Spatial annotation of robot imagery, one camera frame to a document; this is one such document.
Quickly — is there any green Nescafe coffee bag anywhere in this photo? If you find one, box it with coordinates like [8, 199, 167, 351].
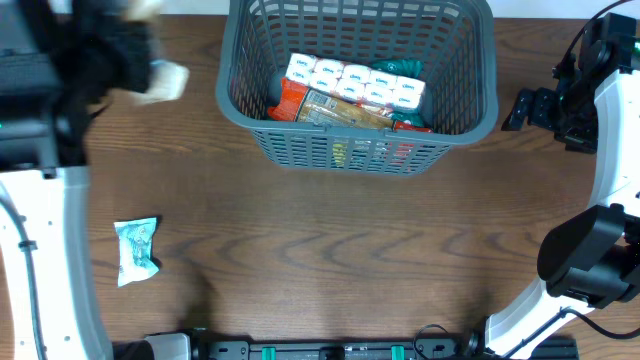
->
[371, 59, 425, 128]

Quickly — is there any colourful tissue pack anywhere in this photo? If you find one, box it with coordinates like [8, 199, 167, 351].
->
[285, 53, 426, 113]

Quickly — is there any orange pasta packet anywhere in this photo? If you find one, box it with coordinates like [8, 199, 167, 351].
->
[267, 79, 432, 133]

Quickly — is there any white paper pouch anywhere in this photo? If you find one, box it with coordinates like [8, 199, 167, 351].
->
[122, 0, 191, 106]

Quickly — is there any small teal sachet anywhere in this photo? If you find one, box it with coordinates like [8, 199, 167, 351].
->
[114, 217, 159, 287]

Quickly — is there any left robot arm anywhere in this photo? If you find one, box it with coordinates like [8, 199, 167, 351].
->
[1, 0, 153, 359]

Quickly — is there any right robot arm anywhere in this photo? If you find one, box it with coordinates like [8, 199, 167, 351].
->
[463, 7, 639, 359]

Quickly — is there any grey plastic basket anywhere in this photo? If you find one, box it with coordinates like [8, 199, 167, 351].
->
[216, 0, 499, 176]

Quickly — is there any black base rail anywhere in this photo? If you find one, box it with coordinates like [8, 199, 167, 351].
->
[112, 324, 580, 360]

